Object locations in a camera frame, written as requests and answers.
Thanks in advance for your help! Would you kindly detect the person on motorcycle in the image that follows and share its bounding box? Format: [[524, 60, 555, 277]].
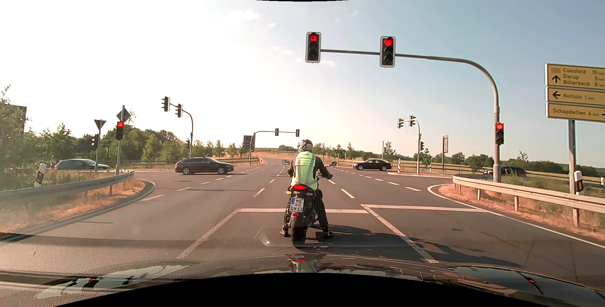
[[280, 139, 334, 244]]

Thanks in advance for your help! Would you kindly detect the black saloon car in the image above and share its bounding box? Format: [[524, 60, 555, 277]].
[[353, 159, 392, 172]]

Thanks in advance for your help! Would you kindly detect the dark estate car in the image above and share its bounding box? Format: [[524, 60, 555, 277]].
[[174, 157, 235, 176]]

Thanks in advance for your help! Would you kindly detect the car's own bonnet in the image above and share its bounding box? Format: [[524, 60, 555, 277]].
[[0, 253, 605, 307]]

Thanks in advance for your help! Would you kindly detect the row of trees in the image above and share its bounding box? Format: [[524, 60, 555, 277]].
[[0, 85, 265, 191], [312, 142, 605, 178]]

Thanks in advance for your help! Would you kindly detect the traffic light with road signs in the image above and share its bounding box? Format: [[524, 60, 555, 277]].
[[109, 105, 132, 196]]

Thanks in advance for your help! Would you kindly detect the give way sign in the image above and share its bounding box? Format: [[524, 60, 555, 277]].
[[91, 119, 107, 173]]

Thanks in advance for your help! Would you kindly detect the grey car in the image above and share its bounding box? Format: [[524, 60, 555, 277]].
[[53, 159, 112, 171]]

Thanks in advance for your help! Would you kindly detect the dry grass verge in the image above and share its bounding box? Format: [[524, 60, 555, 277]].
[[0, 178, 147, 234], [437, 174, 605, 242]]

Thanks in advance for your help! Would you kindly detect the yellow direction sign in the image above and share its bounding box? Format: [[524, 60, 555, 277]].
[[545, 63, 605, 195]]

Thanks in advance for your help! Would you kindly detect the metal guard rail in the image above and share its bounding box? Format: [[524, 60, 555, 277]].
[[0, 170, 135, 207], [452, 175, 605, 227]]

